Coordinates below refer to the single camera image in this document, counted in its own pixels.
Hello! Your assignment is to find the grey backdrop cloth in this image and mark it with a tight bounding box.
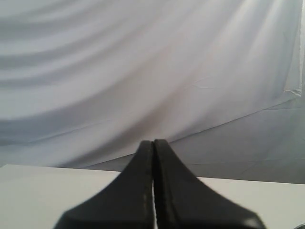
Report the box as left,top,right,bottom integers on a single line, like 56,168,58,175
0,0,305,183

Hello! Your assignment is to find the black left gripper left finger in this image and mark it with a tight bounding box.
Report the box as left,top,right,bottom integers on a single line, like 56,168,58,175
55,141,154,229

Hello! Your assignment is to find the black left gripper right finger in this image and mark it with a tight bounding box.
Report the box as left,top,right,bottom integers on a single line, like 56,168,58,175
153,139,265,229

